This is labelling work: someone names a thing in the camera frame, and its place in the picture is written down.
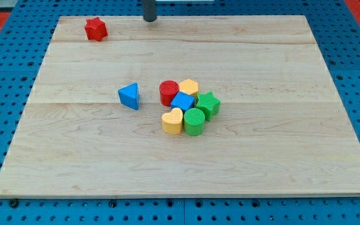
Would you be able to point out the blue triangle block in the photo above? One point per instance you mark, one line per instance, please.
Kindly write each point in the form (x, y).
(129, 96)

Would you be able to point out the yellow heart block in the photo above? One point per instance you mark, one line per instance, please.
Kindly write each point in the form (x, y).
(172, 122)

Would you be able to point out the yellow hexagon block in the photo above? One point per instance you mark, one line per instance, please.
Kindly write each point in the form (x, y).
(189, 87)

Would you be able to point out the light wooden board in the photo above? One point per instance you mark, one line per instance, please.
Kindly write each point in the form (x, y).
(281, 131)

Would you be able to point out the red cylinder block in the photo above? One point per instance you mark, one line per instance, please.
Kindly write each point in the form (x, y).
(168, 90)

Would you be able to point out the red star block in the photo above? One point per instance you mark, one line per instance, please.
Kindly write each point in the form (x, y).
(95, 29)

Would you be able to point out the blue cube block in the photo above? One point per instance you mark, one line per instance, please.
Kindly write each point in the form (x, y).
(182, 101)

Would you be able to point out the green cylinder block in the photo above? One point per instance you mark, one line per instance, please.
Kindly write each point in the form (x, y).
(194, 121)

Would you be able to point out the green star block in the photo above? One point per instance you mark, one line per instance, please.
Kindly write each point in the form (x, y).
(209, 104)

